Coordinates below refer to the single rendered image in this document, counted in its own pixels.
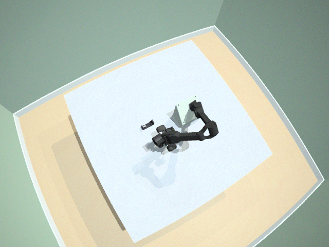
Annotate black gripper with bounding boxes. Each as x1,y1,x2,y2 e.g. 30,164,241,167
156,125,177,152

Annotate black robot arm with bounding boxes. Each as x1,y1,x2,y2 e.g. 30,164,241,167
152,100,219,148

